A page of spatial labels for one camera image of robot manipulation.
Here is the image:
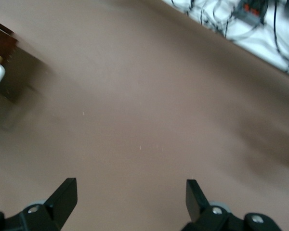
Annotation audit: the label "black floor cable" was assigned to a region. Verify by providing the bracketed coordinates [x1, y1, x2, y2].
[272, 0, 289, 61]

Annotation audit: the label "grey power strip red switches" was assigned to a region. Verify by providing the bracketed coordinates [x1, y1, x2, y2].
[232, 0, 267, 24]

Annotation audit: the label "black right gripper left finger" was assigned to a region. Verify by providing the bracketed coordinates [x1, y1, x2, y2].
[4, 178, 78, 231]

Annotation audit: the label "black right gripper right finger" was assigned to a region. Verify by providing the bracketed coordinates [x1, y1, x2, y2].
[182, 179, 246, 231]

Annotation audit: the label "brown table cover sheet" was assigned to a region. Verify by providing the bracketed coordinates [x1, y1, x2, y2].
[0, 0, 289, 231]

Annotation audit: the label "dark brown wooden cabinet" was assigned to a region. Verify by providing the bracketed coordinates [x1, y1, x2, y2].
[0, 18, 18, 61]

